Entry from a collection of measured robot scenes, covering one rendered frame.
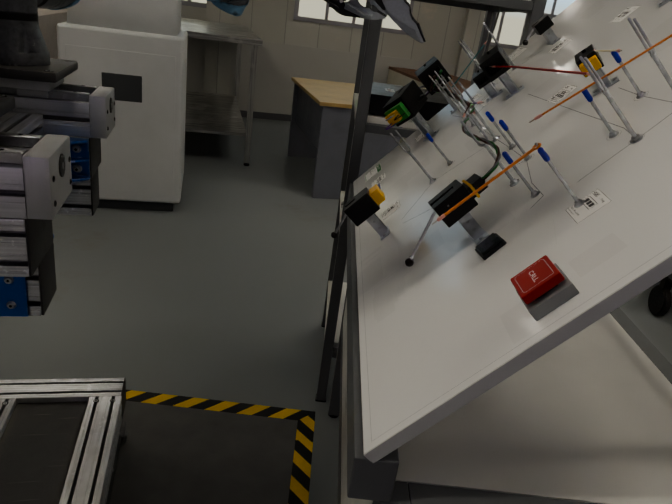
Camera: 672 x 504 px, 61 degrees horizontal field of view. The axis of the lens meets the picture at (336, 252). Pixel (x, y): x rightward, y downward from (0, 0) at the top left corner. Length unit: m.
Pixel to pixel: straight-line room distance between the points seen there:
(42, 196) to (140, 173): 2.94
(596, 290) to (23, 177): 0.73
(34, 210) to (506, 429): 0.75
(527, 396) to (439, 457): 0.24
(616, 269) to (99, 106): 1.05
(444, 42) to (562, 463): 7.08
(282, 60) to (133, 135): 3.78
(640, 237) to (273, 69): 6.71
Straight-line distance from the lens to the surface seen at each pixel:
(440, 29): 7.73
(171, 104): 3.69
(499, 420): 0.96
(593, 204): 0.81
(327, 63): 7.35
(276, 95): 7.30
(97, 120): 1.35
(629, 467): 0.98
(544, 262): 0.69
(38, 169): 0.87
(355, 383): 0.84
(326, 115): 4.29
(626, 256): 0.69
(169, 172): 3.79
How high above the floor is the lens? 1.35
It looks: 23 degrees down
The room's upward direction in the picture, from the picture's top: 8 degrees clockwise
